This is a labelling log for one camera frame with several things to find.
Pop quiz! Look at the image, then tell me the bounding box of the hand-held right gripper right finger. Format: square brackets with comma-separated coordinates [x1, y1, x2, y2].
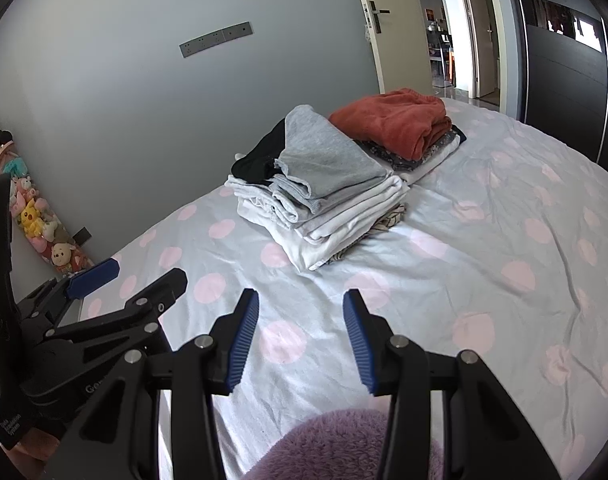
[343, 288, 562, 480]

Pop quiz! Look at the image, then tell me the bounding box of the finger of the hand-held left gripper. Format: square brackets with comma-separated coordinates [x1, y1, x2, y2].
[46, 267, 188, 343]
[16, 257, 121, 321]

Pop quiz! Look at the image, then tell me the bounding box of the grey wall socket panel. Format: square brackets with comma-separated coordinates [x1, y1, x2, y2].
[179, 21, 252, 58]

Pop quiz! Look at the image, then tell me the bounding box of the hanging bunch of stuffed toys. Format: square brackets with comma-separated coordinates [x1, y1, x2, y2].
[0, 115, 95, 276]

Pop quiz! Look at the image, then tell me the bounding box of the person's left hand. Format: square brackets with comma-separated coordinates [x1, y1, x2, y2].
[6, 427, 65, 466]

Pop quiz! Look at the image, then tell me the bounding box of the rust orange fleece garment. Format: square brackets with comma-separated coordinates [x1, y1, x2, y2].
[329, 88, 452, 161]

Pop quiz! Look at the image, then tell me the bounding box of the beige door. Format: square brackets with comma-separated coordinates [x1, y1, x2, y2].
[349, 0, 432, 96]

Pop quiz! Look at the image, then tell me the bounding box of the black sliding-door wardrobe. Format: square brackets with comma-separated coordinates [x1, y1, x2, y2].
[509, 0, 608, 163]

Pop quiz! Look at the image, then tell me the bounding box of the stack of folded grey clothes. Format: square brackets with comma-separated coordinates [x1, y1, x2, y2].
[224, 172, 411, 272]

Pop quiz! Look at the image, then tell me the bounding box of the thin white folded garment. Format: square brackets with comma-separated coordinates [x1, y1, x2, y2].
[394, 137, 462, 186]

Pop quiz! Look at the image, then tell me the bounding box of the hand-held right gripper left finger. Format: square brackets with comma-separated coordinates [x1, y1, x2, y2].
[44, 287, 261, 480]

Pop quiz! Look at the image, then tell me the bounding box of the striped folded garment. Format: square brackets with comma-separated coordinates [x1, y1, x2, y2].
[324, 202, 410, 266]

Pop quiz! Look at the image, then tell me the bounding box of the metal door handle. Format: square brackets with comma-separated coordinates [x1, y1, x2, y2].
[366, 1, 392, 36]

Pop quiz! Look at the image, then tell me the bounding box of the dark patterned folded garment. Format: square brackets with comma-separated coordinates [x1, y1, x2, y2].
[356, 127, 467, 172]

